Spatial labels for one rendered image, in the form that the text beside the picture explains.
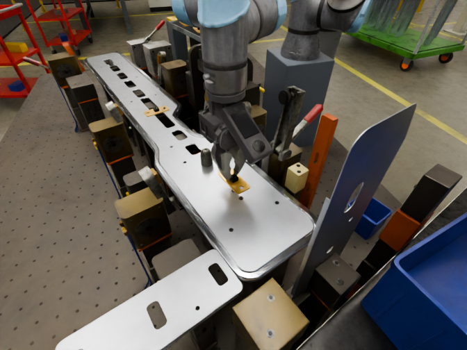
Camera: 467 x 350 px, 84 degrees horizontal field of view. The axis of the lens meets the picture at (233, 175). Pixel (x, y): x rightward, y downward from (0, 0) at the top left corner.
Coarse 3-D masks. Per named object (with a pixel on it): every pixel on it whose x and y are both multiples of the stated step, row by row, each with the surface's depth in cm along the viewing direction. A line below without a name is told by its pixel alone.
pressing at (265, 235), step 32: (96, 64) 122; (128, 64) 122; (128, 96) 99; (160, 96) 99; (160, 128) 82; (160, 160) 71; (192, 160) 71; (192, 192) 62; (224, 192) 62; (256, 192) 62; (288, 192) 62; (224, 224) 56; (256, 224) 56; (288, 224) 56; (224, 256) 50; (256, 256) 50; (288, 256) 51
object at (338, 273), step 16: (336, 256) 41; (320, 272) 39; (336, 272) 39; (352, 272) 39; (320, 288) 41; (336, 288) 38; (352, 288) 42; (320, 304) 44; (336, 304) 41; (320, 320) 46; (304, 336) 54
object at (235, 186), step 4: (232, 172) 62; (220, 176) 61; (232, 176) 60; (236, 176) 59; (224, 180) 60; (228, 180) 60; (232, 180) 59; (236, 180) 59; (240, 180) 60; (228, 184) 59; (232, 184) 59; (236, 184) 59; (240, 184) 59; (244, 184) 59; (248, 184) 59; (232, 188) 58; (236, 188) 58; (244, 188) 58; (248, 188) 58; (236, 192) 57; (240, 192) 57
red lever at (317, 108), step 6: (312, 108) 64; (318, 108) 63; (312, 114) 63; (318, 114) 64; (306, 120) 63; (312, 120) 63; (300, 126) 63; (294, 132) 64; (300, 132) 64; (294, 138) 64; (276, 150) 64
